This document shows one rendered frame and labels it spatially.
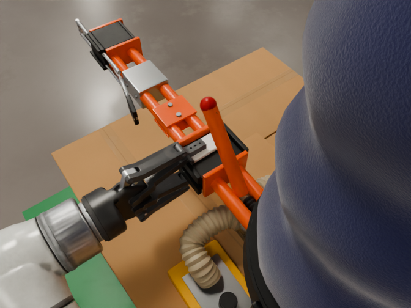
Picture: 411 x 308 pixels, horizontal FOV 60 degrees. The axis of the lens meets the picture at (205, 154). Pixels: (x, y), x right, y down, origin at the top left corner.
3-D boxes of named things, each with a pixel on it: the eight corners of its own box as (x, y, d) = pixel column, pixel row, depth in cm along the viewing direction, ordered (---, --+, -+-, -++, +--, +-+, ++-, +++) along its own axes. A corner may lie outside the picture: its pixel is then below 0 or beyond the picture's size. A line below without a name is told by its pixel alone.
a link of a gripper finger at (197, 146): (174, 157, 54) (173, 145, 52) (200, 142, 56) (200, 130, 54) (180, 164, 54) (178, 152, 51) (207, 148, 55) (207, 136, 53)
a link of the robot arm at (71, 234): (52, 232, 55) (87, 211, 57) (76, 280, 50) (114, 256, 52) (28, 205, 47) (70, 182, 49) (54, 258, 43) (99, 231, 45)
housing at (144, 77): (171, 96, 69) (169, 78, 66) (140, 110, 67) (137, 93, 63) (153, 76, 73) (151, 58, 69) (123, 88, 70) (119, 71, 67)
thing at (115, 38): (143, 57, 75) (140, 37, 71) (112, 71, 73) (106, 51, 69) (125, 37, 79) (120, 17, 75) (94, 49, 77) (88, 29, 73)
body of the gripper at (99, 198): (71, 188, 49) (129, 156, 52) (87, 215, 56) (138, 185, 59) (95, 229, 46) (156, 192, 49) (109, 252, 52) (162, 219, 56)
